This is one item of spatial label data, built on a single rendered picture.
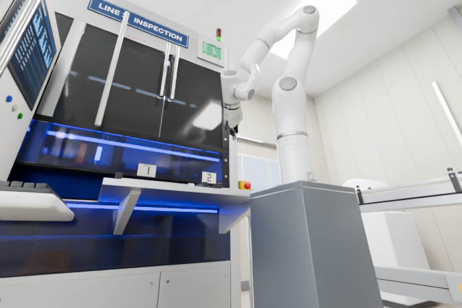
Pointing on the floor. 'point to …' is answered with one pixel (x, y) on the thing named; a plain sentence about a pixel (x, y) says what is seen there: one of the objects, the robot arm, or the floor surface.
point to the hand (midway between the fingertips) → (234, 130)
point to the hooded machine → (393, 244)
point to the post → (238, 222)
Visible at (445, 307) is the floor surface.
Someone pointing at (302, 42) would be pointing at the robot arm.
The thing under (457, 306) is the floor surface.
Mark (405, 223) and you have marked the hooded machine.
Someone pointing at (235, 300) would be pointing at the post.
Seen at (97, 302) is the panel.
